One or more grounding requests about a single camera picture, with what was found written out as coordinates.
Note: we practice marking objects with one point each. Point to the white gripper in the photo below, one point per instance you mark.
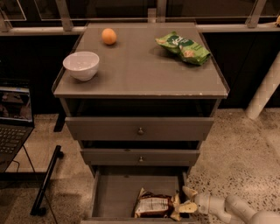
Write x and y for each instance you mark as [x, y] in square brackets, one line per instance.
[203, 203]

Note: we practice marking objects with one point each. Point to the white ceramic bowl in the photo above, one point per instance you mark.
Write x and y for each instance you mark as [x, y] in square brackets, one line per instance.
[82, 66]

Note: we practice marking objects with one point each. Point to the black stand leg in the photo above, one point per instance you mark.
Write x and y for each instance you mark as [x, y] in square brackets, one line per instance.
[37, 209]

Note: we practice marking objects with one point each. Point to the grey top drawer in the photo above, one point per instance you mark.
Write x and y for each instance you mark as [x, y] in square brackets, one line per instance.
[139, 128]

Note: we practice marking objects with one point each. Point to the green chip bag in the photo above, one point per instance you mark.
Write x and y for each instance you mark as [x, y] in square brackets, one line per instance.
[188, 50]

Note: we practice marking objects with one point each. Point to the brown chip bag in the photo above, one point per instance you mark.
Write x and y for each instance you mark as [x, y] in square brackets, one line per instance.
[151, 205]

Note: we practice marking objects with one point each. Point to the grey drawer cabinet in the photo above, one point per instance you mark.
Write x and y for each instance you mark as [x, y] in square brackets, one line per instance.
[139, 78]

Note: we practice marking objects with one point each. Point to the grey open bottom drawer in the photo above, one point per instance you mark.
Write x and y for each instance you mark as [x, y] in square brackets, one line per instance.
[116, 190]

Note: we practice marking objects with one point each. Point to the metal window railing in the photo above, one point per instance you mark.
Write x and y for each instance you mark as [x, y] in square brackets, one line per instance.
[35, 17]

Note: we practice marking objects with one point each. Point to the grey middle drawer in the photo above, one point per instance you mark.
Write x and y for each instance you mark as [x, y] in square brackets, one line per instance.
[140, 157]

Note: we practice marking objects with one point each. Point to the black laptop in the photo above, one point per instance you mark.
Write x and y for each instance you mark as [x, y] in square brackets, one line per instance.
[16, 118]

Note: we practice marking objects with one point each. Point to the orange fruit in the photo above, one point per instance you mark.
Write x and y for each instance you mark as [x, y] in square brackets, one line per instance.
[108, 36]

